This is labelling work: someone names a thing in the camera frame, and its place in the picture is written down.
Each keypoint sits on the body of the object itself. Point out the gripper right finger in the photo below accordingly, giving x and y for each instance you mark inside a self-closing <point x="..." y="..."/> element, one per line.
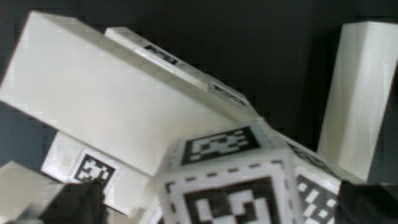
<point x="367" y="204"/>

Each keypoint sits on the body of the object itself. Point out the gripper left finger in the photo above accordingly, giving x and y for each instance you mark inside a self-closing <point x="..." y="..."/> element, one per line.
<point x="70" y="204"/>

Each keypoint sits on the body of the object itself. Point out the white chair leg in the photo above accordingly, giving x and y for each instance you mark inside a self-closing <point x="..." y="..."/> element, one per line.
<point x="77" y="164"/>

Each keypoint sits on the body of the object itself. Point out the small white marker cube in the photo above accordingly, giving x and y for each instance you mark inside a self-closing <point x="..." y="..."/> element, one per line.
<point x="241" y="177"/>

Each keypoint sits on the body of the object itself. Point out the white chair back frame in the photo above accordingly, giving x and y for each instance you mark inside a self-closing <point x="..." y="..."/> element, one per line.
<point x="88" y="87"/>

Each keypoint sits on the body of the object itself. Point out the white U-shaped fence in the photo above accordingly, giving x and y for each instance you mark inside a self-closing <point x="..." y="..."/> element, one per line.
<point x="362" y="84"/>

